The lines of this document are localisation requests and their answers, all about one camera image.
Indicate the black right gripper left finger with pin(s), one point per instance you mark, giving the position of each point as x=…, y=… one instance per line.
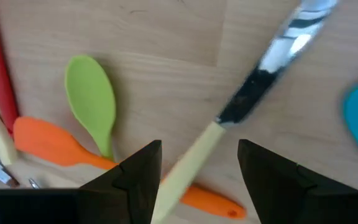
x=126, y=193

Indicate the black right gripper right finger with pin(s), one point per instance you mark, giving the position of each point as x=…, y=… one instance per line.
x=284, y=193

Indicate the lime green silicone spoon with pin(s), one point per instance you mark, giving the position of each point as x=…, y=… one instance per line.
x=90, y=93

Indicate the orange silicone spatula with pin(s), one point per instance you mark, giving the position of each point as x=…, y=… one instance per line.
x=48, y=140

